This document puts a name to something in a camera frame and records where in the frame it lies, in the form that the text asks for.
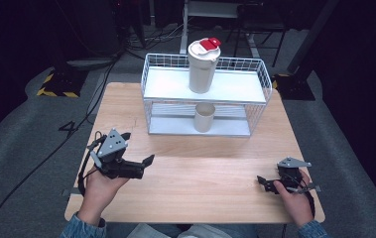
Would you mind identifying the person's left hand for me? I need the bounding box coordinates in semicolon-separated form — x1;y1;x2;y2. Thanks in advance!
82;164;131;216

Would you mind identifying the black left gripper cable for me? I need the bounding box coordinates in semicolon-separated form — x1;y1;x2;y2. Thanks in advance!
76;130;108;196

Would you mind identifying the white wire rack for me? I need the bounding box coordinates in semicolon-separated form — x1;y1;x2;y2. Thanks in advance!
140;53;274;138

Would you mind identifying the long black floor cable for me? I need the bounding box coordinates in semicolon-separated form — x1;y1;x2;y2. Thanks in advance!
0;56;119;238

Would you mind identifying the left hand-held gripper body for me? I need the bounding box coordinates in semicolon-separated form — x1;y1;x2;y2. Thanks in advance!
88;128;145;180

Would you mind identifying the beige tumbler with red lid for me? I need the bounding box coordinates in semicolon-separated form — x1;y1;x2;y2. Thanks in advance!
187;37;222;94

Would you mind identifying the person's lap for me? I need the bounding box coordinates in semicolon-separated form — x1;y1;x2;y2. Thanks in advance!
105;222;299;238

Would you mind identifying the beige cup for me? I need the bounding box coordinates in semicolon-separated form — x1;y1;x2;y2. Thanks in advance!
193;102;216;134

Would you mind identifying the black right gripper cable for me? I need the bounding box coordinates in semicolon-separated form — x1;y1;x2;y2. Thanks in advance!
284;172;316;217

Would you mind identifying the bundle of floor cables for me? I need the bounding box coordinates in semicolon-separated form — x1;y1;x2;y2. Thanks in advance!
122;22;189;52

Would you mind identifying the black chair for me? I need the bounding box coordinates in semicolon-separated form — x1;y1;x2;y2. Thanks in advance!
226;2;291;67

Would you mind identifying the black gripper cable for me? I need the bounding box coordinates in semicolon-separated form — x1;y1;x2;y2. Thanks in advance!
284;172;316;217
76;130;108;196

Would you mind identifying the white metal stand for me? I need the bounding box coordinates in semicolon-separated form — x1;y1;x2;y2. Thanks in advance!
179;0;240;56

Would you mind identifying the black slanted post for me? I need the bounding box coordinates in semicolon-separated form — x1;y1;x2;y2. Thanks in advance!
287;0;340;75

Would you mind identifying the black yellow striped stand base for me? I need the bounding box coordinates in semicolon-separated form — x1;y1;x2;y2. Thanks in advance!
36;66;89;99
272;72;316;101

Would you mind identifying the person's right hand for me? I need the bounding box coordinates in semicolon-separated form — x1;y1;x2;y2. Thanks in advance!
272;170;316;228

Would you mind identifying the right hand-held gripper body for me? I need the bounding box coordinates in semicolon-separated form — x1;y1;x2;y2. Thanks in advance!
275;156;322;194

